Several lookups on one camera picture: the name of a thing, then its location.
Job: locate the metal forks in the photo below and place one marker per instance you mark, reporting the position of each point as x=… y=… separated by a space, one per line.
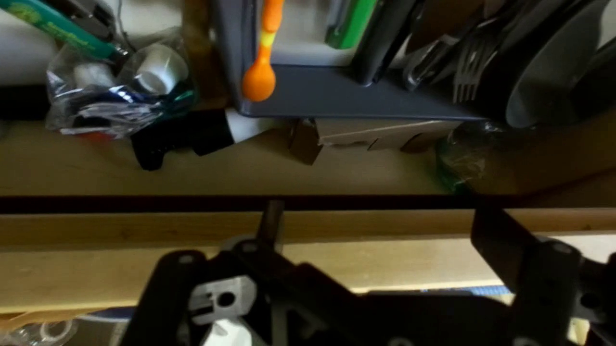
x=461 y=58

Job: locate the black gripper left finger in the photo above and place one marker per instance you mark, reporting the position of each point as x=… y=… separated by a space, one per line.
x=272 y=223

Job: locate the dark cutlery tray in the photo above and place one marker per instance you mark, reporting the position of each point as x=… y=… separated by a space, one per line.
x=549 y=67

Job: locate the orange handled utensil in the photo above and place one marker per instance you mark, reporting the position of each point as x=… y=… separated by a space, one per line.
x=258 y=79

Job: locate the green tube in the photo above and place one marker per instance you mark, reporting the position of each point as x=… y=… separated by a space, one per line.
x=87 y=25

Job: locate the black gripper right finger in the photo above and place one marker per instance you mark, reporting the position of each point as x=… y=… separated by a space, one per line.
x=501 y=240

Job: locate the open wooden drawer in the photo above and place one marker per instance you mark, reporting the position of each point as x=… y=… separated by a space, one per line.
x=81 y=225

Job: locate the brown cardboard box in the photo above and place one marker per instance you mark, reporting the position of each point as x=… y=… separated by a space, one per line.
x=310 y=137

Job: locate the green black handled utensil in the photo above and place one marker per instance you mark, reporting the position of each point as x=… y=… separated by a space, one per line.
x=347 y=23

